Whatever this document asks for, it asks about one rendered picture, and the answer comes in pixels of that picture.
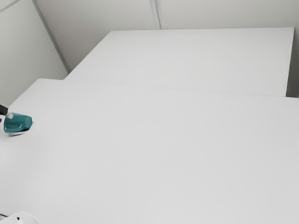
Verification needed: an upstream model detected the teal faceted mug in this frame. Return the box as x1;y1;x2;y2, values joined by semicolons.
3;112;33;133

